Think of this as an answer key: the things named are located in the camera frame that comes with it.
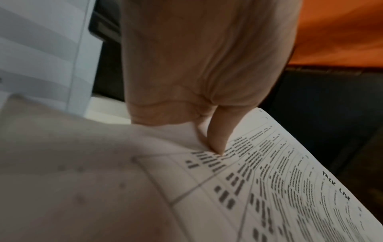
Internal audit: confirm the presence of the person's left hand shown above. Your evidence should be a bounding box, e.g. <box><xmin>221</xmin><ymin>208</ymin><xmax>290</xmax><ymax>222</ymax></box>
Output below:
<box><xmin>119</xmin><ymin>0</ymin><xmax>303</xmax><ymax>155</ymax></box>

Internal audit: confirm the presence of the white table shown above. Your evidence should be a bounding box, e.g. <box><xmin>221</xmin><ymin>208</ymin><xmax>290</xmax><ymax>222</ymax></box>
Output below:
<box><xmin>85</xmin><ymin>96</ymin><xmax>134</xmax><ymax>126</ymax></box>

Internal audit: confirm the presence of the red-orange cloth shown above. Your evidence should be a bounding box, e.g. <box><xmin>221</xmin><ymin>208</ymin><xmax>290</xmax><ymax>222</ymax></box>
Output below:
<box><xmin>287</xmin><ymin>0</ymin><xmax>383</xmax><ymax>67</ymax></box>

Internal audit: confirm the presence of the printed paper bundle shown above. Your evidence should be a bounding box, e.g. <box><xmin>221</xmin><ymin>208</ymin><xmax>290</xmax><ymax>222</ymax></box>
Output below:
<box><xmin>0</xmin><ymin>94</ymin><xmax>383</xmax><ymax>242</ymax></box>

